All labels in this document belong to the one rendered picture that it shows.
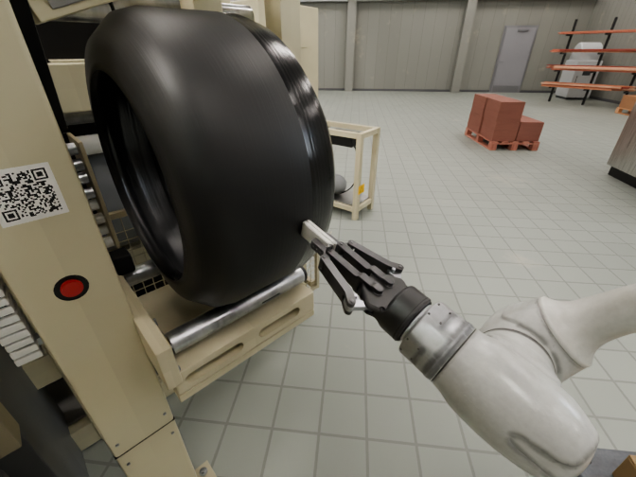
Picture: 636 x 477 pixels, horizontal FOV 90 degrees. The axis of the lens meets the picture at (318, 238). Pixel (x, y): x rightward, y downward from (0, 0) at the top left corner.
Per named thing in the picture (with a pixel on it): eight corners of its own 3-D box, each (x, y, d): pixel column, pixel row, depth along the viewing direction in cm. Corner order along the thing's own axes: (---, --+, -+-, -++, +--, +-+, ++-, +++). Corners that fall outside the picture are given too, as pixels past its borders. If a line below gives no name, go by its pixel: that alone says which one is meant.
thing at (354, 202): (356, 220, 302) (362, 133, 262) (306, 204, 333) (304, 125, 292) (373, 208, 326) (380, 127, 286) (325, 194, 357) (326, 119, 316)
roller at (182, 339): (161, 346, 63) (170, 362, 61) (156, 332, 61) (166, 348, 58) (296, 273, 84) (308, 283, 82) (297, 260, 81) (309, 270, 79)
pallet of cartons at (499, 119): (509, 134, 611) (521, 94, 574) (538, 151, 509) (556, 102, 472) (463, 133, 619) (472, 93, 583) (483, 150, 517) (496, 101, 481)
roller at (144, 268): (118, 281, 81) (125, 292, 79) (114, 269, 78) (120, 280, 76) (238, 235, 102) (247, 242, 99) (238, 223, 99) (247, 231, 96)
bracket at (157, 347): (168, 392, 58) (154, 356, 53) (108, 290, 83) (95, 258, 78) (186, 380, 60) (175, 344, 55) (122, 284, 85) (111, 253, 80)
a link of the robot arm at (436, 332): (450, 356, 35) (408, 319, 38) (420, 391, 41) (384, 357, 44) (485, 315, 41) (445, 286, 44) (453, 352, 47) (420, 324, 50)
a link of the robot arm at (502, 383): (415, 399, 40) (450, 357, 49) (539, 525, 32) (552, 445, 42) (465, 342, 35) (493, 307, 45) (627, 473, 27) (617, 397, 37)
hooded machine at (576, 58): (589, 99, 1043) (612, 42, 961) (565, 99, 1049) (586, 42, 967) (574, 97, 1113) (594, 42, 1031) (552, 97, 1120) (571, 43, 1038)
